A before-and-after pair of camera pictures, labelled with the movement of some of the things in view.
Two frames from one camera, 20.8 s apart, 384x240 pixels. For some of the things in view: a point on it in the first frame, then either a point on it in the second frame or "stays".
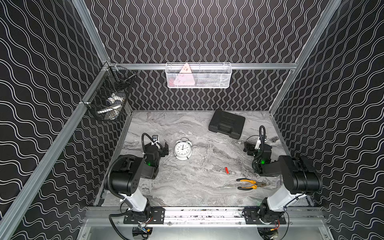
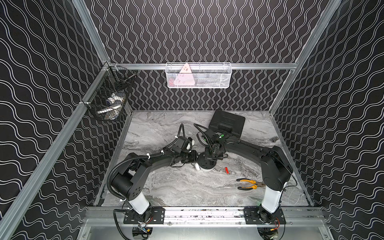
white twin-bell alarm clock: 183,149 → 206,164
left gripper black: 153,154 → 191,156
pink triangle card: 185,77 stays
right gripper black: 251,148 → 217,157
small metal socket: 274,139 stays
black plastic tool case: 227,123 stays
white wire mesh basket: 198,75 stays
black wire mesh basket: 106,97 stays
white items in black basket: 112,112 stays
